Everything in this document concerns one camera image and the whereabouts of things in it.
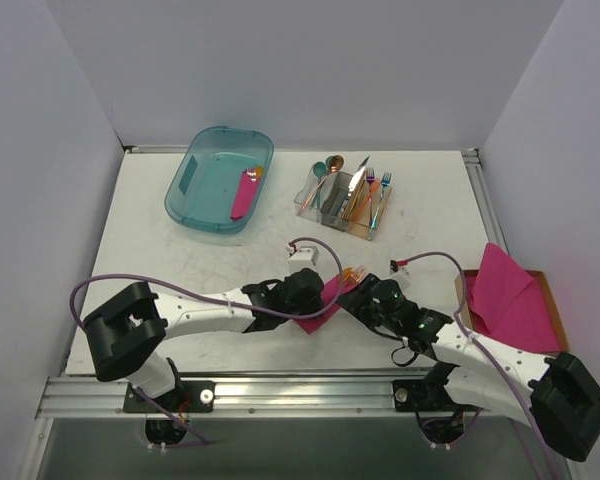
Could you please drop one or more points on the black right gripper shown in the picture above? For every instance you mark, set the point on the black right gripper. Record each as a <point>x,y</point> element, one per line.
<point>356,295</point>

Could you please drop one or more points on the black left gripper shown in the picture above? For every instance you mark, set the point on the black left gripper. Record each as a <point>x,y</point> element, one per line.
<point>318,298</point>

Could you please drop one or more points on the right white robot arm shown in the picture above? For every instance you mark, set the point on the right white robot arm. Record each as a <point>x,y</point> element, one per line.
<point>556,394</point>

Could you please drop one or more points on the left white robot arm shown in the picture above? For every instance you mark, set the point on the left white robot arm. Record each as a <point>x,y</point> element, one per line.
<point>125,331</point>

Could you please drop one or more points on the brown napkin tray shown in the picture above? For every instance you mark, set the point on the brown napkin tray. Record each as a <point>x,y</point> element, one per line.
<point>532,322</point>

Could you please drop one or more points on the pink napkin stack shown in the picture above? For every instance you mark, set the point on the pink napkin stack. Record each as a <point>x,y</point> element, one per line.
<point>497,284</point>

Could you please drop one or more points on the rolled pink napkin bundle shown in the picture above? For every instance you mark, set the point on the rolled pink napkin bundle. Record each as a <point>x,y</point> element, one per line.
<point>246,192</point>

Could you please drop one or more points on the clear acrylic utensil organizer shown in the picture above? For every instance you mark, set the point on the clear acrylic utensil organizer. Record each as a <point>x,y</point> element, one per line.
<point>328,211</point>

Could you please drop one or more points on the orange fork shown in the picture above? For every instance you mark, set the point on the orange fork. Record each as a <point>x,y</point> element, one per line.
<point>373,188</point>

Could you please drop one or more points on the silver knife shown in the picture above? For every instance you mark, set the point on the silver knife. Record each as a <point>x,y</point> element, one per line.
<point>353,186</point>

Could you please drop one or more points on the teal spoon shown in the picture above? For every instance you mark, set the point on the teal spoon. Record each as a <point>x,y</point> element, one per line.
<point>320,171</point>

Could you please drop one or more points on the blue iridescent fork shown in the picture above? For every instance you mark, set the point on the blue iridescent fork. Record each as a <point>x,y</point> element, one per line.
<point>385,183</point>

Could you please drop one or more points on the purple fork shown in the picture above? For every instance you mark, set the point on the purple fork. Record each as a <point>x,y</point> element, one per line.
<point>371,182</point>

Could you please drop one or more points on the copper spoon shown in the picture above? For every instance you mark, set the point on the copper spoon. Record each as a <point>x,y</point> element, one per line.
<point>334,164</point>

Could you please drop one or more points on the teal plastic bin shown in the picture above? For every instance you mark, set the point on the teal plastic bin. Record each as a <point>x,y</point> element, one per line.
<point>202,191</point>

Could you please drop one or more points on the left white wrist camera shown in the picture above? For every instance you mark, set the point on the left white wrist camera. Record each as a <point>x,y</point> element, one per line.
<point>301,257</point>

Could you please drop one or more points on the aluminium frame rail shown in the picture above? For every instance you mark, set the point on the aluminium frame rail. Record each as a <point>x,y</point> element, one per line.
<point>354,394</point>

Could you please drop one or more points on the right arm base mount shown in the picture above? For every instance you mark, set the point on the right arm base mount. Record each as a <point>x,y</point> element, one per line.
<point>416,395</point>

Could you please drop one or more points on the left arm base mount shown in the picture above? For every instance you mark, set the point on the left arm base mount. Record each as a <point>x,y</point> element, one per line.
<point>192,396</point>

